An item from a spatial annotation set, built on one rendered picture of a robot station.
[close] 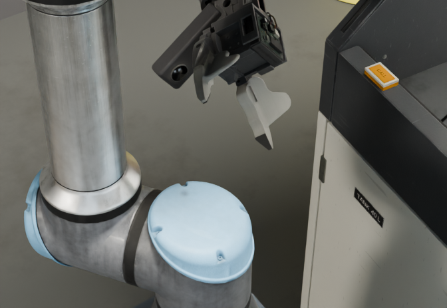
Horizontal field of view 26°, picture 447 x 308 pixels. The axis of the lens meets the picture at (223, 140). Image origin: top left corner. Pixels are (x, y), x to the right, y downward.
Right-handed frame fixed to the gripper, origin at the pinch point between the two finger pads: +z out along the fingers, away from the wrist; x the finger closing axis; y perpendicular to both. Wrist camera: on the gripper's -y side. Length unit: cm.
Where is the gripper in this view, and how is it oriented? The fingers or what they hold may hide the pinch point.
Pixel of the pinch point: (233, 130)
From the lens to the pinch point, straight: 116.9
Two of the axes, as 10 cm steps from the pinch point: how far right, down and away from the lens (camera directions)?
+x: 5.5, 3.7, 7.5
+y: 8.3, -3.8, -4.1
